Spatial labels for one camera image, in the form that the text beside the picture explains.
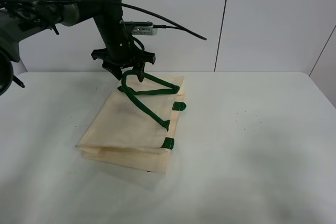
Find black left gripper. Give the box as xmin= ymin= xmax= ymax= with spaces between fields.
xmin=91 ymin=16 xmax=155 ymax=82

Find white linen bag green handles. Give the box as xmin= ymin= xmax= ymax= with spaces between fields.
xmin=76 ymin=77 xmax=186 ymax=173

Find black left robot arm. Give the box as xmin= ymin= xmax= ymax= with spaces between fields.
xmin=1 ymin=0 xmax=155 ymax=93

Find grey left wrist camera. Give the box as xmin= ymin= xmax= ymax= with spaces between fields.
xmin=123 ymin=21 xmax=158 ymax=36

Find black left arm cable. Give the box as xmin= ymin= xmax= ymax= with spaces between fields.
xmin=0 ymin=0 xmax=207 ymax=41

